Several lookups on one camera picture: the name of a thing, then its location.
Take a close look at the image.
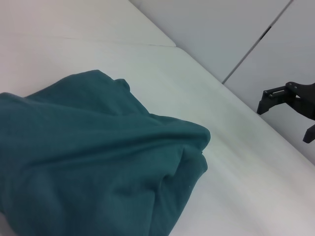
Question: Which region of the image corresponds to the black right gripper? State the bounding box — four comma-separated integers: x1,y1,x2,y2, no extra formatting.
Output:
256,82,315,144

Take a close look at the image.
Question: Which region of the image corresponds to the teal blue shirt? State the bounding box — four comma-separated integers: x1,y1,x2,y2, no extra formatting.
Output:
0,69,212,236

